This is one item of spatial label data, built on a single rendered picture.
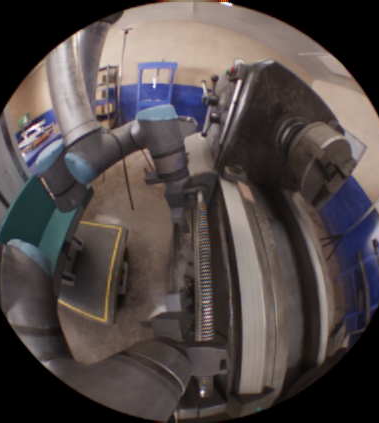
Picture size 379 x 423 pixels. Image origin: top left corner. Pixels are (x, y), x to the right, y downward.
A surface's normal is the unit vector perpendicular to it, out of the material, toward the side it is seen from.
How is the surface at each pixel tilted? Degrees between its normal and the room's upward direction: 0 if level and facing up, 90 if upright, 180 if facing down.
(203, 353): 24
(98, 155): 69
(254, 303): 36
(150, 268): 0
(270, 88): 90
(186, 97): 90
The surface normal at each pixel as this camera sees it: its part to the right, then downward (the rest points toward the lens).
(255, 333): -0.44, -0.55
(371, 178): -0.99, -0.10
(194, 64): 0.00, 0.79
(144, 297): 0.16, -0.60
